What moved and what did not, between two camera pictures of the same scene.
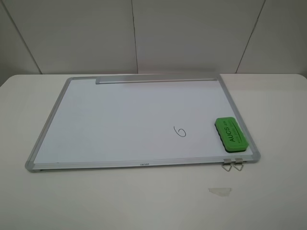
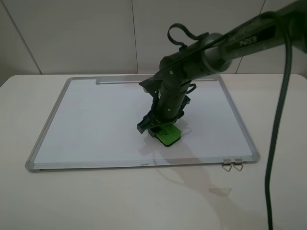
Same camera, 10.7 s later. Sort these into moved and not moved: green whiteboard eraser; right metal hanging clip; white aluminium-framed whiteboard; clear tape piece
Moved: green whiteboard eraser
Not moved: white aluminium-framed whiteboard; right metal hanging clip; clear tape piece
